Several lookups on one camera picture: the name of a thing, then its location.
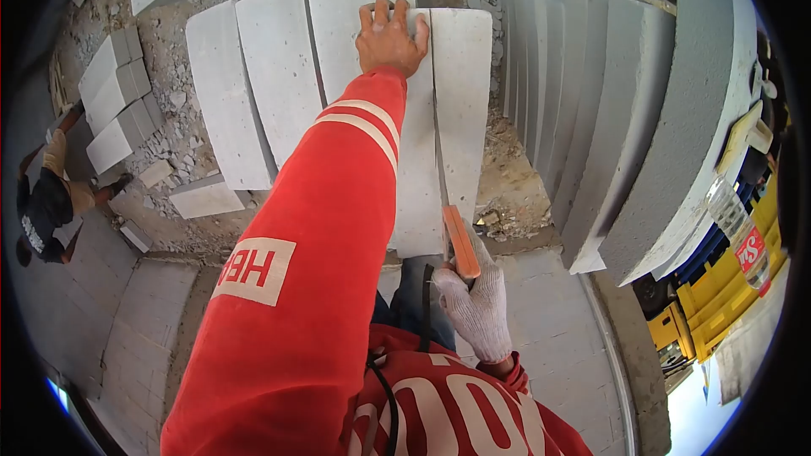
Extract person's right hand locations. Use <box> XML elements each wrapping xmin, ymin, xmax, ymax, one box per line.
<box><xmin>433</xmin><ymin>222</ymin><xmax>514</xmax><ymax>366</ymax></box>

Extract person's left hand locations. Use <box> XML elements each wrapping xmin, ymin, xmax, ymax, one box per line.
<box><xmin>355</xmin><ymin>0</ymin><xmax>431</xmax><ymax>79</ymax></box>

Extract person's right fingers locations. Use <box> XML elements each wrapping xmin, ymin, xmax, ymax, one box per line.
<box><xmin>433</xmin><ymin>222</ymin><xmax>503</xmax><ymax>309</ymax></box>

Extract person's left thumb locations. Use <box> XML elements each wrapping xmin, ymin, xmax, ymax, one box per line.
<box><xmin>411</xmin><ymin>16</ymin><xmax>431</xmax><ymax>55</ymax></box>

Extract orange handled hand saw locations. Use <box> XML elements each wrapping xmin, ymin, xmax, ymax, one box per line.
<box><xmin>432</xmin><ymin>98</ymin><xmax>482</xmax><ymax>281</ymax></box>

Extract partly sawn grey concrete block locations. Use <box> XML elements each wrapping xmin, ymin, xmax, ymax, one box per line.
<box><xmin>388</xmin><ymin>8</ymin><xmax>494</xmax><ymax>261</ymax></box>

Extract person's legs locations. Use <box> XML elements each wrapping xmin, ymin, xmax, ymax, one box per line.
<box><xmin>370</xmin><ymin>255</ymin><xmax>458</xmax><ymax>353</ymax></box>

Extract row of upright concrete blocks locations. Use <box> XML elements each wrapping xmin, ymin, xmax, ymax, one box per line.
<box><xmin>499</xmin><ymin>0</ymin><xmax>677</xmax><ymax>276</ymax></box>

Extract person's body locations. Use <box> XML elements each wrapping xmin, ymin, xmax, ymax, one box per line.
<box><xmin>160</xmin><ymin>234</ymin><xmax>594</xmax><ymax>456</ymax></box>

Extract short grey concrete block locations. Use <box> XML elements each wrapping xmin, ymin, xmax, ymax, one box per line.
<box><xmin>169</xmin><ymin>174</ymin><xmax>252</xmax><ymax>220</ymax></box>

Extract small stack of grey blocks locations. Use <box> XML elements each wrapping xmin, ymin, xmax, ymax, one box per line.
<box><xmin>78</xmin><ymin>27</ymin><xmax>167</xmax><ymax>176</ymax></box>

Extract yellow machine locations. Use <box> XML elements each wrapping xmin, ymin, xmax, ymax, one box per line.
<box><xmin>645</xmin><ymin>168</ymin><xmax>791</xmax><ymax>365</ymax></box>

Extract large rough grey concrete slab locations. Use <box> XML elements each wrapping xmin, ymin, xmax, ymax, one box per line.
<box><xmin>598</xmin><ymin>0</ymin><xmax>759</xmax><ymax>287</ymax></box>

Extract clear plastic bottle red label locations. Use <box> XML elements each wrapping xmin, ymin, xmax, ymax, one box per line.
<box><xmin>705</xmin><ymin>175</ymin><xmax>775</xmax><ymax>299</ymax></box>

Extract small grey block piece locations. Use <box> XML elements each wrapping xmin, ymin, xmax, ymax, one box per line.
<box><xmin>119</xmin><ymin>220</ymin><xmax>154</xmax><ymax>254</ymax></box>

